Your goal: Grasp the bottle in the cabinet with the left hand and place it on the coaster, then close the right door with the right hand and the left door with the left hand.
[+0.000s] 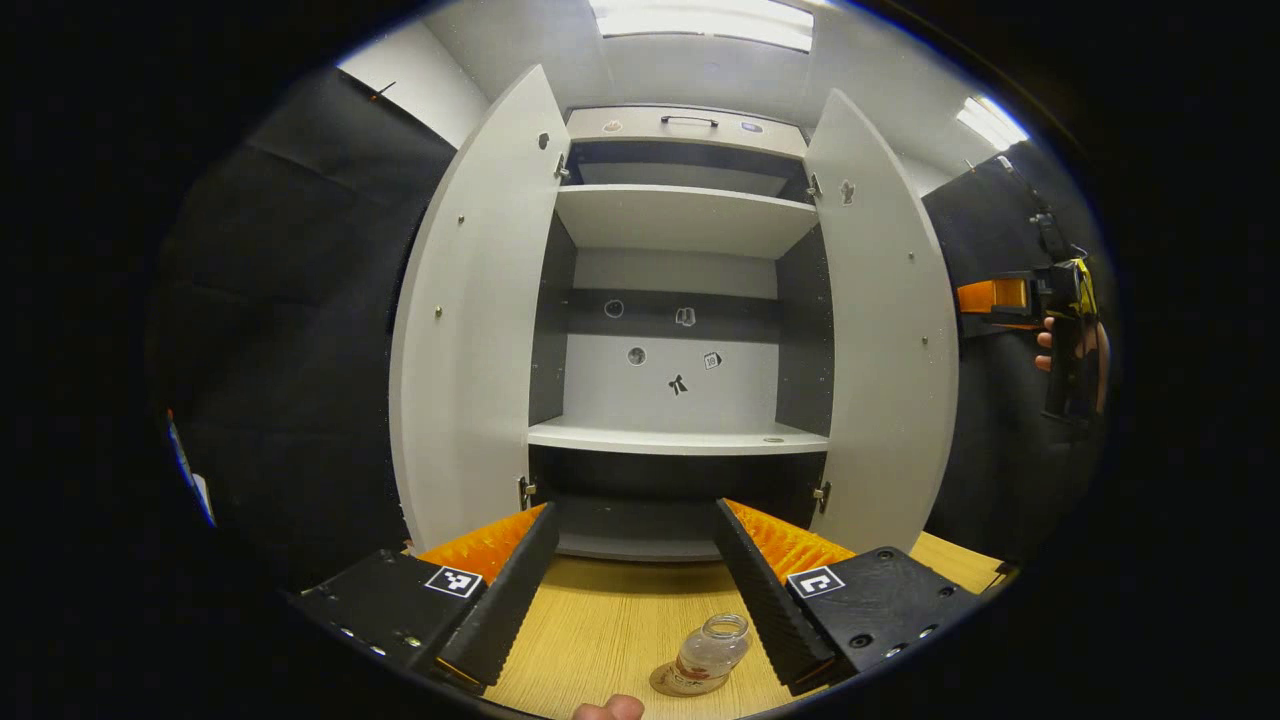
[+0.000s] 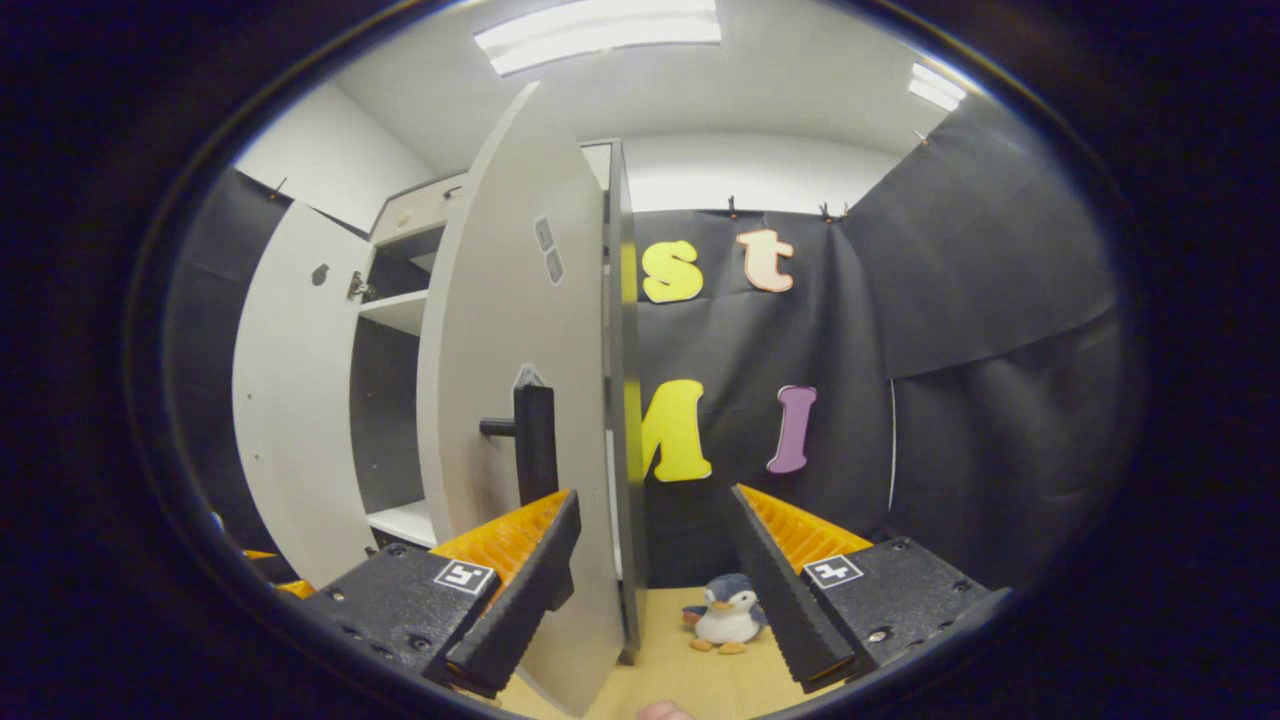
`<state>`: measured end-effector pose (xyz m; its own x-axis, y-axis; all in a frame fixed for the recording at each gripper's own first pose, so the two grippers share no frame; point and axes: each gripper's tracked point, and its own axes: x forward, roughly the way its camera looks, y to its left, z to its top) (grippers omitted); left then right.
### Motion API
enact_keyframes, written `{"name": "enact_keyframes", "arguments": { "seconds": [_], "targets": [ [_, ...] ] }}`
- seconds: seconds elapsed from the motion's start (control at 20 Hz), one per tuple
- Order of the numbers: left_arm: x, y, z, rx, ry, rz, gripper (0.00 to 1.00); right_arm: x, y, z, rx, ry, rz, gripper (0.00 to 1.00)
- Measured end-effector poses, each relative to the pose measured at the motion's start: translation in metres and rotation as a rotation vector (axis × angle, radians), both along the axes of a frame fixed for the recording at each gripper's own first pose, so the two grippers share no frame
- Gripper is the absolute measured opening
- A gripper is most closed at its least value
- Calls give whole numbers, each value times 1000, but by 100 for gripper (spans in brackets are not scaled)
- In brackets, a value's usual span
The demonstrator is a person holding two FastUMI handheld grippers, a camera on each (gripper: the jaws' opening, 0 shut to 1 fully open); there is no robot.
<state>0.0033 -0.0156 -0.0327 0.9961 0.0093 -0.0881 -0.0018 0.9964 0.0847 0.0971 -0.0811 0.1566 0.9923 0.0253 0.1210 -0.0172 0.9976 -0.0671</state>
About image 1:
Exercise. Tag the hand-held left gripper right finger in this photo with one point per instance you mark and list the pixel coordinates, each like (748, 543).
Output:
(770, 600)

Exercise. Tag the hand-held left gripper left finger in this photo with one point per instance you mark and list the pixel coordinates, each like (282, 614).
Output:
(510, 610)

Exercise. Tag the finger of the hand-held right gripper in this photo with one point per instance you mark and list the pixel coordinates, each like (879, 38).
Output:
(990, 297)

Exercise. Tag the clear bottle with red label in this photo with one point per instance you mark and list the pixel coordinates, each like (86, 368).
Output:
(712, 650)

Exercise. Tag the white cabinet door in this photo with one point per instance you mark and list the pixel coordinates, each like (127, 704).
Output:
(480, 300)
(885, 340)

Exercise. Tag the round brown coaster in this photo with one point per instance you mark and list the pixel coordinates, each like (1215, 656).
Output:
(662, 684)

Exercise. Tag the white cabinet shelf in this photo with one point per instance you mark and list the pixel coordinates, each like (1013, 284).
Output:
(620, 436)
(680, 220)

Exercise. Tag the white and grey cabinet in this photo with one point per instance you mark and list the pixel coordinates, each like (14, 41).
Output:
(610, 390)

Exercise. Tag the black backdrop cloth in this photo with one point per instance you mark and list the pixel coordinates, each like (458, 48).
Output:
(1000, 470)
(290, 350)

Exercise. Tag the rectangular ceiling light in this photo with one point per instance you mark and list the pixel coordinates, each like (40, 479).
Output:
(992, 122)
(700, 22)

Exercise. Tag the white drawer front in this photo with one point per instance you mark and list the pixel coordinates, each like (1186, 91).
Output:
(630, 138)

